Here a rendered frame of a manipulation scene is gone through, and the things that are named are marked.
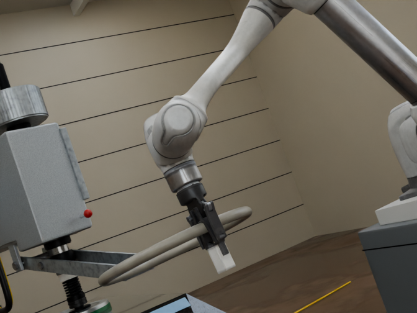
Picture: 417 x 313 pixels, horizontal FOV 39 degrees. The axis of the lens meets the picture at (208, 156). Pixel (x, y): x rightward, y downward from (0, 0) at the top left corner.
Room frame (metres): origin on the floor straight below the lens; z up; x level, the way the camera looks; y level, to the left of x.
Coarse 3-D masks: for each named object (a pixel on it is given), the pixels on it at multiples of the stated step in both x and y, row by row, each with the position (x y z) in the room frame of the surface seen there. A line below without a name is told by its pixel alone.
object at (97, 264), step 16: (48, 256) 2.39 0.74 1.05; (80, 256) 2.23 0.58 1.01; (96, 256) 2.15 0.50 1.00; (112, 256) 2.08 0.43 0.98; (128, 256) 2.02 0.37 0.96; (48, 272) 2.19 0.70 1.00; (64, 272) 2.11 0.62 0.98; (80, 272) 2.04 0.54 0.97; (96, 272) 1.97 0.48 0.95; (144, 272) 1.92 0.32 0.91
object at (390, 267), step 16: (400, 224) 1.75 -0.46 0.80; (416, 224) 1.69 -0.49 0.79; (368, 240) 1.87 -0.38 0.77; (384, 240) 1.81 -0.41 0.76; (400, 240) 1.76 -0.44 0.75; (416, 240) 1.71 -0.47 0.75; (368, 256) 1.89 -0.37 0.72; (384, 256) 1.83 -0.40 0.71; (400, 256) 1.78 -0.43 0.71; (416, 256) 1.73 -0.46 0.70; (384, 272) 1.86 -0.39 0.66; (400, 272) 1.80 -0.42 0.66; (416, 272) 1.75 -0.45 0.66; (384, 288) 1.88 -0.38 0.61; (400, 288) 1.82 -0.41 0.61; (416, 288) 1.77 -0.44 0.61; (384, 304) 1.90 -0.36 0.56; (400, 304) 1.84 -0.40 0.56; (416, 304) 1.79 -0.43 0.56
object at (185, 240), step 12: (228, 216) 1.59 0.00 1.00; (240, 216) 1.63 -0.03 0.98; (192, 228) 1.53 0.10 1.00; (204, 228) 1.54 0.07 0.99; (228, 228) 1.90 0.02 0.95; (168, 240) 1.51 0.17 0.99; (180, 240) 1.51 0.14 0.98; (192, 240) 1.97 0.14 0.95; (144, 252) 1.52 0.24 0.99; (156, 252) 1.51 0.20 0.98; (168, 252) 1.96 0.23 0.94; (180, 252) 1.97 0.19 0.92; (120, 264) 1.55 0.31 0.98; (132, 264) 1.53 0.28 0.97; (144, 264) 1.92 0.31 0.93; (156, 264) 1.95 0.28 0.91; (108, 276) 1.59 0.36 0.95; (120, 276) 1.83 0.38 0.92
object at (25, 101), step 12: (0, 96) 2.10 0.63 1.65; (12, 96) 2.10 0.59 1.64; (24, 96) 2.12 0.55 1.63; (36, 96) 2.16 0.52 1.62; (0, 108) 2.10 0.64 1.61; (12, 108) 2.10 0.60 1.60; (24, 108) 2.11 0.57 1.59; (36, 108) 2.15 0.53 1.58; (0, 120) 2.10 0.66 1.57; (12, 120) 2.10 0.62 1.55; (24, 120) 2.16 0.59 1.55; (36, 120) 2.23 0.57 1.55; (0, 132) 2.21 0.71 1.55
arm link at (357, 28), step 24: (288, 0) 1.58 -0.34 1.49; (312, 0) 1.53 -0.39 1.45; (336, 0) 1.54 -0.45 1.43; (336, 24) 1.57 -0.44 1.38; (360, 24) 1.55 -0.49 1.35; (360, 48) 1.58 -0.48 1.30; (384, 48) 1.56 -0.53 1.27; (384, 72) 1.60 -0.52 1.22; (408, 72) 1.58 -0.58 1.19; (408, 96) 1.61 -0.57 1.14
